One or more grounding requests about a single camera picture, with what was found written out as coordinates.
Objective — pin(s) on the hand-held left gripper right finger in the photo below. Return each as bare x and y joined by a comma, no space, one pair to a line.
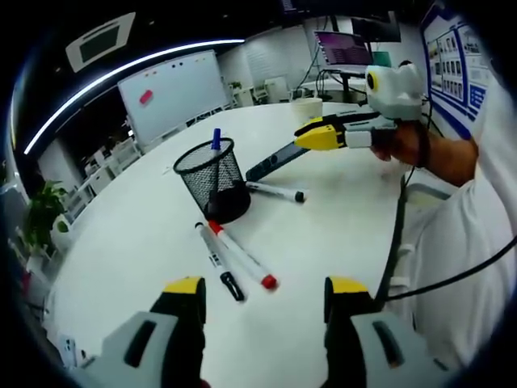
357,343

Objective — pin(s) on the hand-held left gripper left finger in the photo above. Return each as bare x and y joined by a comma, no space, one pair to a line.
169,343

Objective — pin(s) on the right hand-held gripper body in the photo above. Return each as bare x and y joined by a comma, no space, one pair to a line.
398,93

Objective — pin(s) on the white paper cup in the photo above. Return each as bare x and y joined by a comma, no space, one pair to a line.
307,107
307,102
301,117

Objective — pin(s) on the black laser pointer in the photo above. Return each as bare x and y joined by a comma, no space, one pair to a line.
274,161

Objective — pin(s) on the clip cap black whiteboard marker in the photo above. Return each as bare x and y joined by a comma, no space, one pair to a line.
214,254

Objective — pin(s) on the blue cap whiteboard marker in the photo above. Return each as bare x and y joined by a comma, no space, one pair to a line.
217,139

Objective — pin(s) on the red cap whiteboard marker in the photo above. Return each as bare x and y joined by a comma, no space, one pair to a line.
240,252

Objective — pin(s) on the black mesh pen holder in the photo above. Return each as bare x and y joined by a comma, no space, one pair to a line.
202,190

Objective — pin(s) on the large standing whiteboard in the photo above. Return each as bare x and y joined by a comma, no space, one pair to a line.
177,93

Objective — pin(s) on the person's right hand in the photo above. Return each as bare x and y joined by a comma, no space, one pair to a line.
404,145

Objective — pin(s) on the person's left hand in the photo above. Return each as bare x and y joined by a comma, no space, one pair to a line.
205,384

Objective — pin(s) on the black wristband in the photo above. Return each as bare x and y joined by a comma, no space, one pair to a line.
426,149

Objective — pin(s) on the black television screen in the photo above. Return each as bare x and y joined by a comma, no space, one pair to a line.
375,29

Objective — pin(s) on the purple screen monitor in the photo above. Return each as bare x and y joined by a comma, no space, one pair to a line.
343,48

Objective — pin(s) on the small white device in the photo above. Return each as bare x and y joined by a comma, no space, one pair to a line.
68,351

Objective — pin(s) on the ceiling light strip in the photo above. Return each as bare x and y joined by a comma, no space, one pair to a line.
222,41

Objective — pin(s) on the person in white shirt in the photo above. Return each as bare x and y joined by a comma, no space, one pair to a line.
476,262

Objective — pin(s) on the pink board eraser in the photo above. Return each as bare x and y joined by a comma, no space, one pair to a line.
146,98

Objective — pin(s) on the green potted plant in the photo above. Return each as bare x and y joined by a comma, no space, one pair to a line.
44,210

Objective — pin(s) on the white cabinet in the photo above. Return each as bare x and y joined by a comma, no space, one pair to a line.
60,161

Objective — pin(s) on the ceiling air conditioner vent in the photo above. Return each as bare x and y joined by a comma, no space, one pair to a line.
101,42

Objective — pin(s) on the blue framed wall poster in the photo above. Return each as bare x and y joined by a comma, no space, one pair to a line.
448,72

